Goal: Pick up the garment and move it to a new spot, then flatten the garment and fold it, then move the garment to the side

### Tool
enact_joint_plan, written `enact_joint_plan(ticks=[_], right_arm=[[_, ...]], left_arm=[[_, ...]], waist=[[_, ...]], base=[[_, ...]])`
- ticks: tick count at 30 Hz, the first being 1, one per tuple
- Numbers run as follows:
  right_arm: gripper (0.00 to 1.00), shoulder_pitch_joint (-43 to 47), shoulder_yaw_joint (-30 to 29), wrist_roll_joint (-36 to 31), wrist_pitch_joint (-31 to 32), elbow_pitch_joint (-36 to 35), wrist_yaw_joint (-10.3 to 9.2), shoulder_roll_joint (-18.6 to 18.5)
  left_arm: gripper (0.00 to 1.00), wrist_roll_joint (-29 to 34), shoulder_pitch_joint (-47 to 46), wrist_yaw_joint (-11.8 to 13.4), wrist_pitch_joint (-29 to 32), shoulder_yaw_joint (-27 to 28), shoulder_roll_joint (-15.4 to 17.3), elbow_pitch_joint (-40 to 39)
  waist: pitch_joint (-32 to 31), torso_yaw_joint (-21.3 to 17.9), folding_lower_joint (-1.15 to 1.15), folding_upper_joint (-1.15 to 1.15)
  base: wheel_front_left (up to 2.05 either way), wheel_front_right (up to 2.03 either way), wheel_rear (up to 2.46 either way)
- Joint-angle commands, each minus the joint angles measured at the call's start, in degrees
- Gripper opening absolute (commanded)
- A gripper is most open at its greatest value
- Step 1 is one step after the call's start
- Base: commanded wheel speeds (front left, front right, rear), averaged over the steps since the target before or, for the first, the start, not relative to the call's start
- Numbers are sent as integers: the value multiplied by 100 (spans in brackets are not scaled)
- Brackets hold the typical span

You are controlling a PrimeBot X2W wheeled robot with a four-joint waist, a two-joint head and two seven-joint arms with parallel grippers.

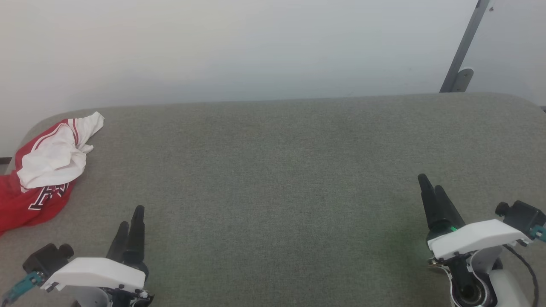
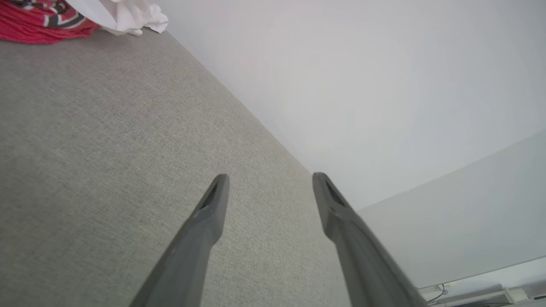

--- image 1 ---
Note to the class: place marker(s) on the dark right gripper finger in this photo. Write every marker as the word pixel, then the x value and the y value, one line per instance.
pixel 448 211
pixel 430 200

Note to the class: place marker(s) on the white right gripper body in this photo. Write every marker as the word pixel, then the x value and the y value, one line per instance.
pixel 482 236

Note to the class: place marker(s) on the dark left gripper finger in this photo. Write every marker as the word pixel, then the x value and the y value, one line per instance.
pixel 120 241
pixel 137 234

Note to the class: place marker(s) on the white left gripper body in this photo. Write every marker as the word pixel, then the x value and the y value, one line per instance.
pixel 98 273

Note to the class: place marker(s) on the red Bulls 23 jersey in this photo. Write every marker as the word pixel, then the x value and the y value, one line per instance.
pixel 47 162

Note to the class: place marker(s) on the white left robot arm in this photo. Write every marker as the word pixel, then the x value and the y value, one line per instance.
pixel 91 299

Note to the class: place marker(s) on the dark baseboard strip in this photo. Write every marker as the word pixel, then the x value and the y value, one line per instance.
pixel 5 160

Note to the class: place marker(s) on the grey fabric sofa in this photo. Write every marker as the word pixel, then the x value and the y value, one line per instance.
pixel 273 192

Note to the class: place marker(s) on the grey metal bar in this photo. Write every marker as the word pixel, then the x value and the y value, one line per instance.
pixel 465 42

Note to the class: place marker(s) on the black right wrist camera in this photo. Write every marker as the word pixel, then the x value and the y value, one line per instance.
pixel 522 215

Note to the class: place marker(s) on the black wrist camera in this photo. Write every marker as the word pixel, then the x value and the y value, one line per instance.
pixel 47 258
pixel 522 215

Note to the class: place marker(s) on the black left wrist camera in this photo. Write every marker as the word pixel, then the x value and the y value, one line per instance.
pixel 47 258

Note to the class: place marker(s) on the grey metal foot bracket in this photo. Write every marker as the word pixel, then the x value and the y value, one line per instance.
pixel 463 79

